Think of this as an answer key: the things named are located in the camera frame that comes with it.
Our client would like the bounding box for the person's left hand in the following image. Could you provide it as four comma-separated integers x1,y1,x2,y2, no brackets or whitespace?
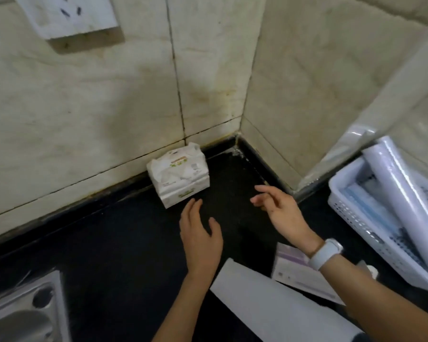
179,199,224,278

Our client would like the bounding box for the person's right hand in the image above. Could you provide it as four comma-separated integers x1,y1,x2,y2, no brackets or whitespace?
250,185,325,257

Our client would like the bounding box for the person's right forearm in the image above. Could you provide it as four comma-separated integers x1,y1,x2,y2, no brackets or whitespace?
321,251,428,342

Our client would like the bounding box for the person's left forearm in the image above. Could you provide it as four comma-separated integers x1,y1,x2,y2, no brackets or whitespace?
151,271,214,342

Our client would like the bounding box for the white tissue pack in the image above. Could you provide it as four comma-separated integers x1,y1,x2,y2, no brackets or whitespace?
146,142,210,209

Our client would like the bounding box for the white wrist watch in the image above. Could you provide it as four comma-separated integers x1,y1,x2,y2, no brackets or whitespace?
308,238,344,271

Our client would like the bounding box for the white and purple box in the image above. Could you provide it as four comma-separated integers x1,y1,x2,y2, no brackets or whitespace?
273,243,346,306

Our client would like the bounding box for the white plastic basket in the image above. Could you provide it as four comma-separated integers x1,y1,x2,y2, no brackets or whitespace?
328,153,428,295

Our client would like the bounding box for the light blue box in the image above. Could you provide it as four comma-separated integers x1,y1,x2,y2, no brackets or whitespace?
343,183,402,239

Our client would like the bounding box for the white paper towel roll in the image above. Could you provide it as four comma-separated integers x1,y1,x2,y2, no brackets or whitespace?
210,258,364,342

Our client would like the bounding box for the clear plastic film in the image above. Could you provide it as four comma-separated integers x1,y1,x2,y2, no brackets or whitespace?
337,124,378,164

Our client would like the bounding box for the white plastic film roll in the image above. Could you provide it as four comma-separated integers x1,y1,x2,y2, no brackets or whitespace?
362,136,428,270

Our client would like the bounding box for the stainless steel sink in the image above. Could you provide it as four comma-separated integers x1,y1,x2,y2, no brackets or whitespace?
0,270,72,342

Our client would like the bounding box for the white wall socket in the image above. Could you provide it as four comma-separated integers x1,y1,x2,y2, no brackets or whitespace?
14,0,119,40

